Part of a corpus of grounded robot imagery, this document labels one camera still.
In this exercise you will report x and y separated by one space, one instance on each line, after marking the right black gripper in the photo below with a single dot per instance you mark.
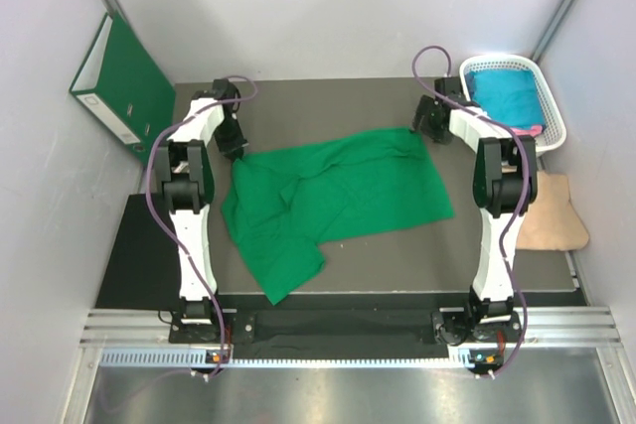
421 121

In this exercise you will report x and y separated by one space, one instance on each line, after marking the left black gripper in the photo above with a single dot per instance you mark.
235 146

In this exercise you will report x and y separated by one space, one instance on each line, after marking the green t shirt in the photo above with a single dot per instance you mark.
283 204

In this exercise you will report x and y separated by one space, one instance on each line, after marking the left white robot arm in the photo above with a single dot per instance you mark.
180 166

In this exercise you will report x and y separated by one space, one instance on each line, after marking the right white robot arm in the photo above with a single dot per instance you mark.
504 185

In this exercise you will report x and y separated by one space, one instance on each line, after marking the blue folded t shirt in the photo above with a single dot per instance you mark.
507 96

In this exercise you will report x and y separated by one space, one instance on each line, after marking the pink folded t shirt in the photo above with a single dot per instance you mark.
534 130

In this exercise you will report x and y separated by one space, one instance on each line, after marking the white plastic basket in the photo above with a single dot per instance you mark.
554 133

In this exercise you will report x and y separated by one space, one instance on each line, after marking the beige folded t shirt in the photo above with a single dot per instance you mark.
551 223

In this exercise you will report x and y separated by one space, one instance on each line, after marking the green ring binder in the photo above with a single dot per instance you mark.
122 86

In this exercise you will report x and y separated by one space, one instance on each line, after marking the aluminium frame rail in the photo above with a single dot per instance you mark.
577 327

